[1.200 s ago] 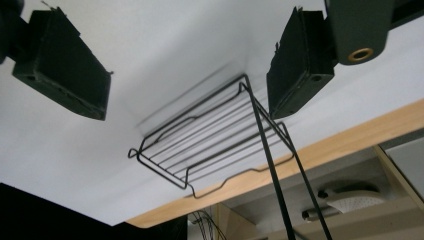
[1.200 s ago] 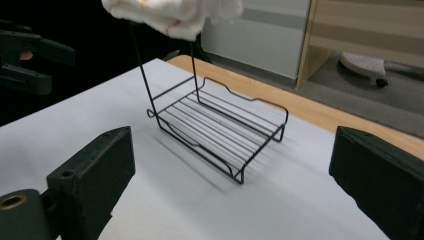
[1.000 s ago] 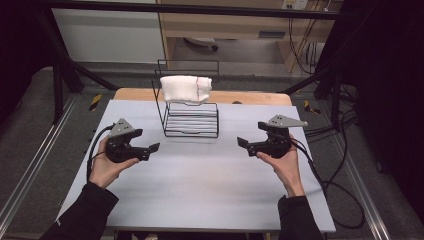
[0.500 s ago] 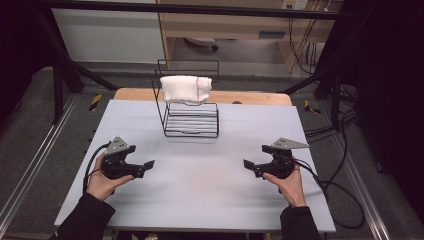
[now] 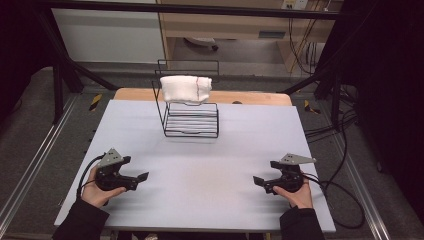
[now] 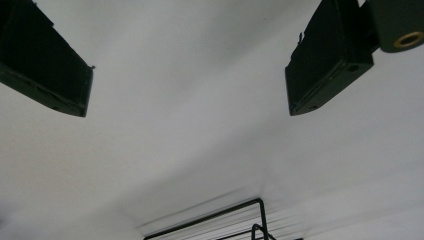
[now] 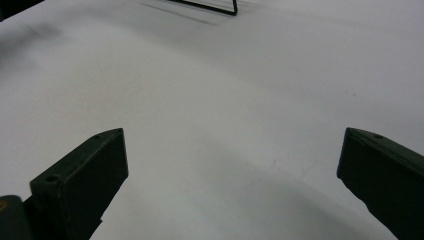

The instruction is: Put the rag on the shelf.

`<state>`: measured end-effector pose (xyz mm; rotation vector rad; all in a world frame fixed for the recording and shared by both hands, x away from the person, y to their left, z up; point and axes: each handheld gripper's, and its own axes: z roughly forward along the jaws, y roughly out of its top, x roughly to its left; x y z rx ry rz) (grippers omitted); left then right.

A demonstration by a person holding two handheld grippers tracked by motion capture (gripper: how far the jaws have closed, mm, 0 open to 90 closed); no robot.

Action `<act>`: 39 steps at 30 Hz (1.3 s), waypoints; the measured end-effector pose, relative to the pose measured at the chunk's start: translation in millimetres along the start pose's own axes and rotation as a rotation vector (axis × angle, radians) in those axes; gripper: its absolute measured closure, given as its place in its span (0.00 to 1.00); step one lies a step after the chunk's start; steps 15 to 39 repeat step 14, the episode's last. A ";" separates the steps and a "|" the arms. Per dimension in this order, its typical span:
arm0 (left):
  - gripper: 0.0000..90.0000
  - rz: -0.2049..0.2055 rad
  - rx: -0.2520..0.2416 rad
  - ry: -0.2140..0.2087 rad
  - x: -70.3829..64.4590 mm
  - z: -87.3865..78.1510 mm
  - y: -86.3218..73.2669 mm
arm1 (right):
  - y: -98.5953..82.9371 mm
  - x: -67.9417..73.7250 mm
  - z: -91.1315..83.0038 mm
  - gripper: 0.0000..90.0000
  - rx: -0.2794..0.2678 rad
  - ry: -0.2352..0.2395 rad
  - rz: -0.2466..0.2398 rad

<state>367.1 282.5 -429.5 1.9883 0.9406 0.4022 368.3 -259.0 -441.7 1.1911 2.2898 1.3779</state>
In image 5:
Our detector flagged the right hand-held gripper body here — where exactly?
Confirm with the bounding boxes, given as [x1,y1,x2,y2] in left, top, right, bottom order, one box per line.
[264,152,317,196]

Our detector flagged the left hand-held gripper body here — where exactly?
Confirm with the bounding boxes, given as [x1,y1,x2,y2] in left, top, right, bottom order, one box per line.
[94,147,140,193]

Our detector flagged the black wire rack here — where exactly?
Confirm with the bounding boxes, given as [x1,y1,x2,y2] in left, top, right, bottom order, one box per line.
[151,59,221,139]

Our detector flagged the white towel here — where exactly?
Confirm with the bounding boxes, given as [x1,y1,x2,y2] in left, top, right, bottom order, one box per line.
[159,75,214,106]

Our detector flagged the person's right hand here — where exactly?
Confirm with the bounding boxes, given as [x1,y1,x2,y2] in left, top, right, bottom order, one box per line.
[272,179,315,211]

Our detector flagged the person's left hand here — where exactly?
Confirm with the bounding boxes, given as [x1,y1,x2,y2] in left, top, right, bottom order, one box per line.
[80,165,128,210]

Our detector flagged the white table mat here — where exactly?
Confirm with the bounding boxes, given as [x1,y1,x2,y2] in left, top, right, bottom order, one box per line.
[54,99,337,234]

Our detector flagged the yellow black floor tape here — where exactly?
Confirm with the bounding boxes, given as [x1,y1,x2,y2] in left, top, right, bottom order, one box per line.
[88,93,104,112]
[303,99,321,115]

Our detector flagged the wooden table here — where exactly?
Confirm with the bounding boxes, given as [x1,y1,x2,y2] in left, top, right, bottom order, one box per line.
[113,87,294,107]

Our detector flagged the white cabinet panel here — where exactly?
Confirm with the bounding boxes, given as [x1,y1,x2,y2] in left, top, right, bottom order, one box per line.
[49,7,166,65]

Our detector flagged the black curtain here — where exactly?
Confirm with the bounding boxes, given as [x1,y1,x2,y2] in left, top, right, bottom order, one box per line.
[316,0,424,222]
[0,0,65,122]

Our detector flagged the white chair base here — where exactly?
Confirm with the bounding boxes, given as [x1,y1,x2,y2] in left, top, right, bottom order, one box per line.
[183,36,220,52]

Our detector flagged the light wooden desk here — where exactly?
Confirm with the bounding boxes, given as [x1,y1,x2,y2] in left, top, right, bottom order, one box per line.
[156,0,344,73]

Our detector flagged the left hand-held gripper black cable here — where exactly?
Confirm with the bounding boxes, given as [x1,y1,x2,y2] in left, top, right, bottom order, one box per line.
[75,153,106,202]

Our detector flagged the hand-held gripper black cable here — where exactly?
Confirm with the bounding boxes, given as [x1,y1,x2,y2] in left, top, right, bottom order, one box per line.
[300,172,366,230]
[75,153,106,202]

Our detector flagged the black floor cables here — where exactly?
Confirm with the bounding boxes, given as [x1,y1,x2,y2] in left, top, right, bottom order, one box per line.
[303,83,362,143]

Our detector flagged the right hand-held gripper black cable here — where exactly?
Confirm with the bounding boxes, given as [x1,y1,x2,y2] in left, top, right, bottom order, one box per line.
[300,172,366,230]

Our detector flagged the aluminium floor rail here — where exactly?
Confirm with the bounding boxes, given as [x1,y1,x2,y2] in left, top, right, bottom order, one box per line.
[328,133,392,240]
[0,94,80,228]

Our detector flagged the hanging black cables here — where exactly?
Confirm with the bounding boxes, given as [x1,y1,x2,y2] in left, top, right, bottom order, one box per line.
[287,16,322,76]

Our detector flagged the white wall socket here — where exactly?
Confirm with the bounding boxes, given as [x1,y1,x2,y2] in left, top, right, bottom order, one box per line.
[281,0,309,11]

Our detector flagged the black metal frame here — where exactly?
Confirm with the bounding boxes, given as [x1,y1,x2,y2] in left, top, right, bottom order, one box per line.
[33,0,356,125]

